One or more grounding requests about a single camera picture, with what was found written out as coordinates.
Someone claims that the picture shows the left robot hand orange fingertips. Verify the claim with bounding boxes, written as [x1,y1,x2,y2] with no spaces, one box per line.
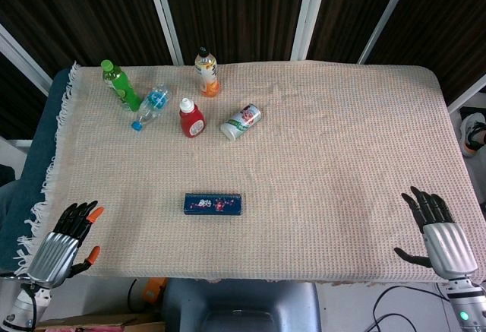
[27,200,105,289]

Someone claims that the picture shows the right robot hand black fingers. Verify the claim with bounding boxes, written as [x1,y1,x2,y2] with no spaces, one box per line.
[393,185,478,282]

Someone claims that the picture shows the blue rectangular box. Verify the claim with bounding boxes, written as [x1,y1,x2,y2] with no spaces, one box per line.
[183,192,244,217]

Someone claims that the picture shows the brown cardboard box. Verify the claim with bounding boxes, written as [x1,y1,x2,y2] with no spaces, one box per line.
[36,312,166,332]

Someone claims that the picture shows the orange plastic object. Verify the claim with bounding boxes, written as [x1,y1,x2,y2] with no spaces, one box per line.
[142,277,168,302]

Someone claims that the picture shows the teal blue table mat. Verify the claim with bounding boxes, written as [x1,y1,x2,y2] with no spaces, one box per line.
[0,68,75,272]

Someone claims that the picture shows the white green sneaker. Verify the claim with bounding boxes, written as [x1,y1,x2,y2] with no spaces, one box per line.
[459,113,486,158]

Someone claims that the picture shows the dark brown slatted panel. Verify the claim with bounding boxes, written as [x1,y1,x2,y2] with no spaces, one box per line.
[366,0,486,105]
[307,0,407,65]
[159,0,311,66]
[0,52,49,141]
[0,0,174,78]

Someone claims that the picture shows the beige waffle weave cloth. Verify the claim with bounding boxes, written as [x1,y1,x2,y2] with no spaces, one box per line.
[13,61,486,286]

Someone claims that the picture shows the green drink bottle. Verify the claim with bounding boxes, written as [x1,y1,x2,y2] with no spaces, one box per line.
[100,59,144,113]

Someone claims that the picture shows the clear water bottle blue cap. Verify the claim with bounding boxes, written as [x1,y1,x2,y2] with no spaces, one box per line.
[131,84,171,132]

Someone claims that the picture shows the red ketchup bottle white cap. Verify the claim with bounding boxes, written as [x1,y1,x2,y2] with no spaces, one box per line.
[178,97,207,139]

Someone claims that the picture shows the grey blue plastic chair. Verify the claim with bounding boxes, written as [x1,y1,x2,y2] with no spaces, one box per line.
[161,277,322,332]

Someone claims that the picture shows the white drink can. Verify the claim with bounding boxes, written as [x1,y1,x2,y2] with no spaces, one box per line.
[219,103,262,141]

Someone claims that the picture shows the orange juice bottle black cap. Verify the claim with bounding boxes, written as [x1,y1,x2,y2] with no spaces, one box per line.
[194,46,221,98]

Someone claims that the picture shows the black floor cable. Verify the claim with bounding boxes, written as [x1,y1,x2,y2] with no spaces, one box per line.
[371,285,462,332]
[364,313,418,332]

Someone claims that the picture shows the white partition frame post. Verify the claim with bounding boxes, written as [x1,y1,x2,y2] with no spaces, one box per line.
[0,24,53,96]
[447,81,486,115]
[357,0,418,65]
[291,0,330,62]
[144,0,186,66]

